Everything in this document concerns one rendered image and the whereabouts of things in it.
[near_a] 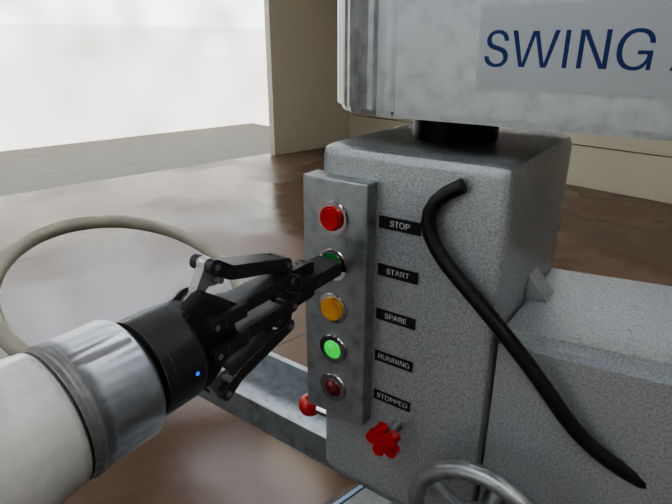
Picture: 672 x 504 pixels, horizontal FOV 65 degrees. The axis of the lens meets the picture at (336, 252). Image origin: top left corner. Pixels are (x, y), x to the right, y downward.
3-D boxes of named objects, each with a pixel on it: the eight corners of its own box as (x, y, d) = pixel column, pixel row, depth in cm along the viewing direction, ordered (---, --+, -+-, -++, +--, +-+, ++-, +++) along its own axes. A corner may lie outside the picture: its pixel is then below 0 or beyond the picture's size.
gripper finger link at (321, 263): (274, 284, 51) (274, 277, 50) (318, 261, 56) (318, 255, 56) (299, 292, 49) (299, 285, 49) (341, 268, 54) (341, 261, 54)
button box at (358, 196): (374, 415, 63) (382, 178, 52) (362, 428, 61) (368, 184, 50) (320, 391, 67) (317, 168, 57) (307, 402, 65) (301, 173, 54)
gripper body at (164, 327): (90, 305, 37) (192, 263, 45) (108, 405, 41) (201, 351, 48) (158, 336, 33) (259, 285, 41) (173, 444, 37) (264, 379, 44)
